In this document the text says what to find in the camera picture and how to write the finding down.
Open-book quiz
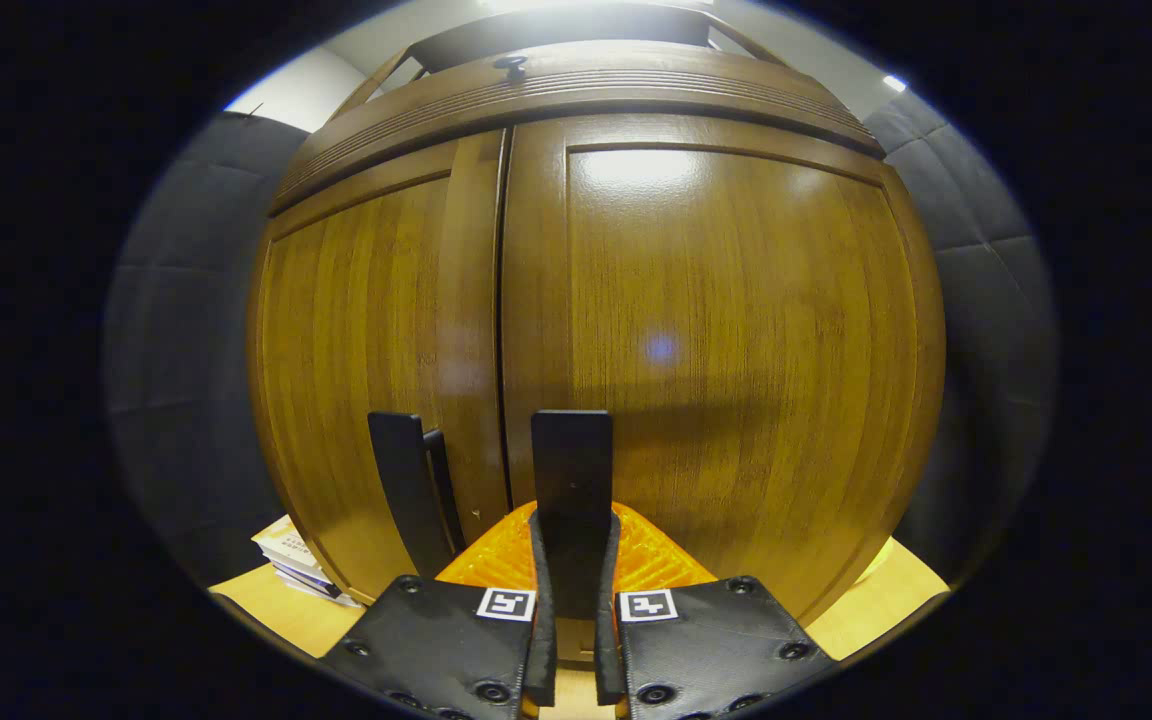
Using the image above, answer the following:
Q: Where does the white orange cover book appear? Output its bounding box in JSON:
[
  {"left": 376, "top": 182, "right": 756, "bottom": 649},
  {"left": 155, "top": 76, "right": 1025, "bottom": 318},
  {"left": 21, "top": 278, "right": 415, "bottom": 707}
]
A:
[{"left": 252, "top": 515, "right": 325, "bottom": 579}]

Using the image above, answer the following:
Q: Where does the thin white book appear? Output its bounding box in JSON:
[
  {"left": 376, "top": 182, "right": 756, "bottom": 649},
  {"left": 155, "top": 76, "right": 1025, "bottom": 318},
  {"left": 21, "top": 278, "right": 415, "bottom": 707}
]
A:
[{"left": 271, "top": 560, "right": 362, "bottom": 608}]

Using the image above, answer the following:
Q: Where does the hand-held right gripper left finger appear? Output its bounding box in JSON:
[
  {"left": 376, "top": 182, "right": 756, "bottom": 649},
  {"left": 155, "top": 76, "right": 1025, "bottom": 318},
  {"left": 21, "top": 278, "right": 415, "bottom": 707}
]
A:
[{"left": 321, "top": 500, "right": 559, "bottom": 720}]

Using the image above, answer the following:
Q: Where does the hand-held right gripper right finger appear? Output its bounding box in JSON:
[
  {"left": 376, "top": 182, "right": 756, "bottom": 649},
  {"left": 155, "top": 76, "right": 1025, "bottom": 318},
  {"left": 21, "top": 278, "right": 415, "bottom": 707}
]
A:
[{"left": 594, "top": 500, "right": 837, "bottom": 720}]

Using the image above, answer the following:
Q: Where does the wooden double-door shoe cabinet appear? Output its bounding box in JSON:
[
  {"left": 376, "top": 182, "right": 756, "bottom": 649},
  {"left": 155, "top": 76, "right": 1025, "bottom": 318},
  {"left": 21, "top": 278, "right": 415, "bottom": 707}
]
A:
[{"left": 246, "top": 5, "right": 947, "bottom": 626}]

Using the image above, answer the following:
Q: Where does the wooden cabinet door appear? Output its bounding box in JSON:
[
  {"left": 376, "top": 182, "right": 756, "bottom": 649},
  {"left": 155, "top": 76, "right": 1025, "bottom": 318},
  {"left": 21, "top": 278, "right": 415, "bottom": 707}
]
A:
[
  {"left": 499, "top": 112, "right": 947, "bottom": 626},
  {"left": 248, "top": 130, "right": 512, "bottom": 601}
]

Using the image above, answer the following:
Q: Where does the large ceiling light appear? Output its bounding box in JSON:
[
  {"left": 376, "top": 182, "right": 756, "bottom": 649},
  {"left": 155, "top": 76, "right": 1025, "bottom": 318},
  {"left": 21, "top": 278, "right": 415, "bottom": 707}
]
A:
[{"left": 481, "top": 0, "right": 717, "bottom": 13}]

